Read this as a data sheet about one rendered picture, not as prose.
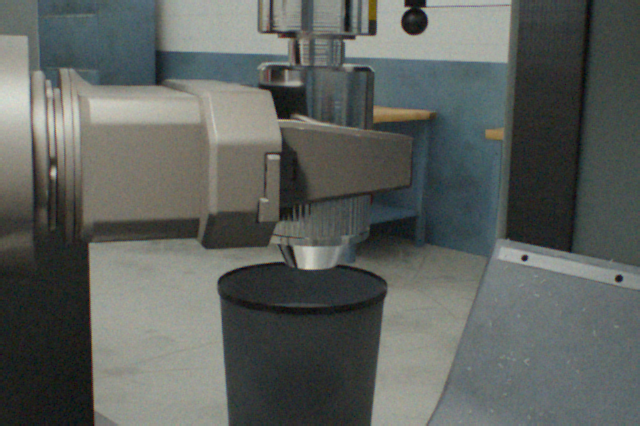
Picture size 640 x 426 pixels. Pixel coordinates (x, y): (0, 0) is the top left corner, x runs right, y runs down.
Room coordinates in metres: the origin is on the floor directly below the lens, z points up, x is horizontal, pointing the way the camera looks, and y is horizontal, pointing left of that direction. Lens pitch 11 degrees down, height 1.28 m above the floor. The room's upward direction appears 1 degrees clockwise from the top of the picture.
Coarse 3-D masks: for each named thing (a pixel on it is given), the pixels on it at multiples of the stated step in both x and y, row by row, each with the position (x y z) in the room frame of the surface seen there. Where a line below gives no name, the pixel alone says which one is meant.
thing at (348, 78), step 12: (264, 72) 0.34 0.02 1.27; (276, 72) 0.33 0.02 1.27; (288, 72) 0.33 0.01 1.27; (300, 72) 0.33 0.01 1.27; (312, 72) 0.33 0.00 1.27; (324, 72) 0.33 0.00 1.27; (336, 72) 0.33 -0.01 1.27; (348, 72) 0.33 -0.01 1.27; (360, 72) 0.34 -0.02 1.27; (372, 72) 0.35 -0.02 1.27; (264, 84) 0.34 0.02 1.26; (276, 84) 0.33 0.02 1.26; (288, 84) 0.33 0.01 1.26; (300, 84) 0.33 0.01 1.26; (312, 84) 0.33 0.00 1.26; (324, 84) 0.33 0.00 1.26; (336, 84) 0.33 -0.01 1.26; (348, 84) 0.33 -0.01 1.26; (360, 84) 0.34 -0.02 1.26; (372, 84) 0.35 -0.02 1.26
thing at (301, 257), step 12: (288, 252) 0.34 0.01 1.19; (300, 252) 0.34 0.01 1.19; (312, 252) 0.34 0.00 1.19; (324, 252) 0.34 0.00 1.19; (336, 252) 0.34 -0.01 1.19; (288, 264) 0.35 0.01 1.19; (300, 264) 0.34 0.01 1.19; (312, 264) 0.34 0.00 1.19; (324, 264) 0.34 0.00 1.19; (336, 264) 0.35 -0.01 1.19
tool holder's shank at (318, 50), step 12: (288, 36) 0.34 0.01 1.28; (300, 36) 0.34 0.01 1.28; (312, 36) 0.34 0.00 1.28; (324, 36) 0.34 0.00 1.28; (336, 36) 0.34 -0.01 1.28; (348, 36) 0.34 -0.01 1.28; (288, 48) 0.35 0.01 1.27; (300, 48) 0.34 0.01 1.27; (312, 48) 0.34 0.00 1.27; (324, 48) 0.34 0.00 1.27; (336, 48) 0.34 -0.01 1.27; (288, 60) 0.35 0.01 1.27; (300, 60) 0.34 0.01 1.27; (312, 60) 0.34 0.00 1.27; (324, 60) 0.34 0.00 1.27; (336, 60) 0.34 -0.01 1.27
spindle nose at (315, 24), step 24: (264, 0) 0.34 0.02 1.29; (288, 0) 0.33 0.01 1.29; (312, 0) 0.33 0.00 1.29; (336, 0) 0.33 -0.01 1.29; (360, 0) 0.34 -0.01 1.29; (264, 24) 0.34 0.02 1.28; (288, 24) 0.33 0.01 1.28; (312, 24) 0.33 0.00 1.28; (336, 24) 0.33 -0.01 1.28; (360, 24) 0.34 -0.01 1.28
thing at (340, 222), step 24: (288, 96) 0.33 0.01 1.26; (312, 96) 0.33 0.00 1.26; (336, 96) 0.33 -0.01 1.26; (360, 96) 0.34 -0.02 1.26; (312, 120) 0.33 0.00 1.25; (336, 120) 0.33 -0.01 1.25; (360, 120) 0.34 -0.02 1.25; (288, 216) 0.33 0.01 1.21; (312, 216) 0.33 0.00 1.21; (336, 216) 0.33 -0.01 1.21; (360, 216) 0.34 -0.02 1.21; (288, 240) 0.33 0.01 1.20; (312, 240) 0.33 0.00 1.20; (336, 240) 0.33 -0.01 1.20; (360, 240) 0.34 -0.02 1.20
